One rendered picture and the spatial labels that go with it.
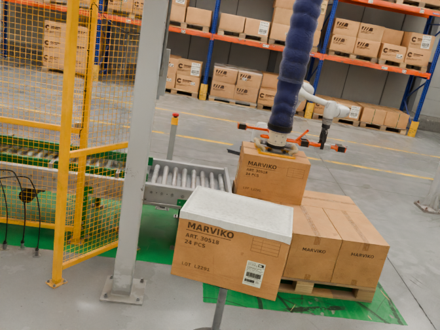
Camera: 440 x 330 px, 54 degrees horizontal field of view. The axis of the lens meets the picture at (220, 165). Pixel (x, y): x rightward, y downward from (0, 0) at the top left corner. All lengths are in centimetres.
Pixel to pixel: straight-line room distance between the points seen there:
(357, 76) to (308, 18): 911
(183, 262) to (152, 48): 126
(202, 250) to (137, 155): 81
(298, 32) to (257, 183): 132
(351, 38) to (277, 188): 778
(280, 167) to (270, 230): 161
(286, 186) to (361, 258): 87
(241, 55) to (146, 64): 959
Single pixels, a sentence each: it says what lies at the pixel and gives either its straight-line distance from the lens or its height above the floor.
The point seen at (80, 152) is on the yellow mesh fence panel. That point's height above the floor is 100.
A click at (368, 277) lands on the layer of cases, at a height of 24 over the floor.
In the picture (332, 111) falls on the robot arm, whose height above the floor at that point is 141.
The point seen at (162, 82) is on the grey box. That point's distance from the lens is 288.
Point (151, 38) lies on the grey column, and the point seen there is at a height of 183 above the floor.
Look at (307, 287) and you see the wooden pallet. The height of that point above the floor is 8.
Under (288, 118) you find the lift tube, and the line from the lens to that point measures 386.
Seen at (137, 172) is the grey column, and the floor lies 98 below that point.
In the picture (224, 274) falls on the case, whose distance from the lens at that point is 246.
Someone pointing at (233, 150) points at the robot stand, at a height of 75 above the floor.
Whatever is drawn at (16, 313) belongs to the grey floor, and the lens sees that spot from 325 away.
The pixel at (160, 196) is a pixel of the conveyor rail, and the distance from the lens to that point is 376.
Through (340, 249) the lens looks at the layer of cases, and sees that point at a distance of 365.
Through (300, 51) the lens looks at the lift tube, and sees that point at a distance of 378.
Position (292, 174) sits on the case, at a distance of 390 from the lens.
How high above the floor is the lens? 202
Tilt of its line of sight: 19 degrees down
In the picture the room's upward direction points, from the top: 10 degrees clockwise
